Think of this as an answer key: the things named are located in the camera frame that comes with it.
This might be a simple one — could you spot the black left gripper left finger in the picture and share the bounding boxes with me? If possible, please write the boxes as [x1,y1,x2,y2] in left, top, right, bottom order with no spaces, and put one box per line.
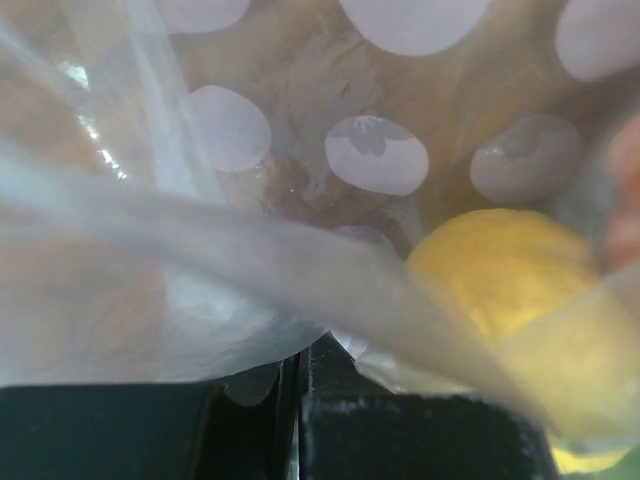
[1,357,299,479]

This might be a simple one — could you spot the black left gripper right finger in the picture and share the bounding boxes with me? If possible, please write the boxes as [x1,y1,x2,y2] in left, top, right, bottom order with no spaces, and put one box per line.
[299,335,558,480]

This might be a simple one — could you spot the fake yellow lemon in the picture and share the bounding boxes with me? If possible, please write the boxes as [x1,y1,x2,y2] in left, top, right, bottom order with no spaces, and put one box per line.
[407,208,599,340]

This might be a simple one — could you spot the clear zip top bag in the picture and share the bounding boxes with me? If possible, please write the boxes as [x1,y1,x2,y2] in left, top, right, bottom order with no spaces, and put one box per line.
[1,1,639,450]

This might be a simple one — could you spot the fake orange fruit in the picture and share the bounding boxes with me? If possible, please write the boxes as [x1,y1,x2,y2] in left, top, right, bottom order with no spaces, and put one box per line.
[605,114,639,269]

